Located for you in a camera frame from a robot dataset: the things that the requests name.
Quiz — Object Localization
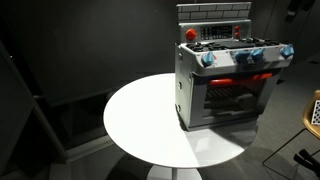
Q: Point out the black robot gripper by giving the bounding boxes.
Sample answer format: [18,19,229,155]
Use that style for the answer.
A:
[285,0,316,24]

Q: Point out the blue stove knob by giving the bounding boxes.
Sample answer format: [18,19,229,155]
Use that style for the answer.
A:
[200,50,217,68]
[279,43,296,60]
[250,48,267,63]
[234,50,253,65]

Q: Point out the large orange round button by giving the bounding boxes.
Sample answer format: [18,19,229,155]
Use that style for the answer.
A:
[185,28,198,42]

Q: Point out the grey toy stove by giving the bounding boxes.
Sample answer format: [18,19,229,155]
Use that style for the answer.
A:
[174,1,296,132]

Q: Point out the black white checkerboard sheet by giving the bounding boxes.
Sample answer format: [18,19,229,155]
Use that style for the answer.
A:
[311,99,320,126]

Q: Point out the black angular stand legs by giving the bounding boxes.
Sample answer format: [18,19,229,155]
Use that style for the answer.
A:
[293,148,320,177]

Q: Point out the orange oven door handle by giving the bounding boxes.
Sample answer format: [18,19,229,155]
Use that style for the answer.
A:
[209,72,274,88]

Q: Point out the yellow chair with wire legs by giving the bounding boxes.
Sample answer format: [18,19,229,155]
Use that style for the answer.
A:
[262,89,320,176]

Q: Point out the white round pedestal table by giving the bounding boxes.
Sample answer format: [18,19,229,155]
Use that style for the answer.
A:
[102,72,258,180]

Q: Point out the dark low shelf frame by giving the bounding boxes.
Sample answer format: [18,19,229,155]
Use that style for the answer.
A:
[0,39,116,168]

